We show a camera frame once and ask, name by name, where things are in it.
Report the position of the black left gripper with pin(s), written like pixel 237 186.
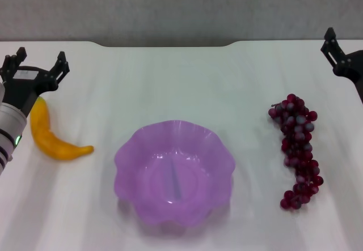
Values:
pixel 20 89

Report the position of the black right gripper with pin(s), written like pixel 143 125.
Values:
pixel 354 67

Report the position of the yellow banana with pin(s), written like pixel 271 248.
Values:
pixel 45 137

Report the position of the dark red grape bunch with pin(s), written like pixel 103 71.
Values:
pixel 297 137

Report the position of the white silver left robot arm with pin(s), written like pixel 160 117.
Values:
pixel 8 129

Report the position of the purple scalloped plastic bowl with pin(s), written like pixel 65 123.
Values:
pixel 175 174

